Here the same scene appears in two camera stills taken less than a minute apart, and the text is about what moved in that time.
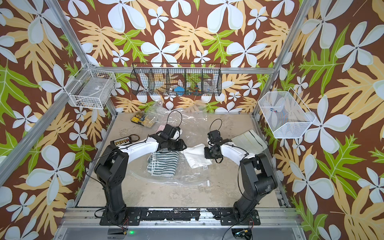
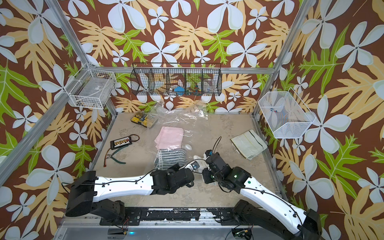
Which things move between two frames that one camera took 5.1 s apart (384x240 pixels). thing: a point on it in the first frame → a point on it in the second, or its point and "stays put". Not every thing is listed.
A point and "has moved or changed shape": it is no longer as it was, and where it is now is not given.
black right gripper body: (209, 153) → (209, 175)
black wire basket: (176, 79) stays put
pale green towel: (250, 141) stays put
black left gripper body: (175, 145) → (173, 190)
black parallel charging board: (120, 141) stays put
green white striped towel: (163, 164) has moved or changed shape
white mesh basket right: (288, 116) stays put
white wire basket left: (92, 89) stays put
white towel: (195, 156) has moved or changed shape
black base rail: (226, 217) stays put
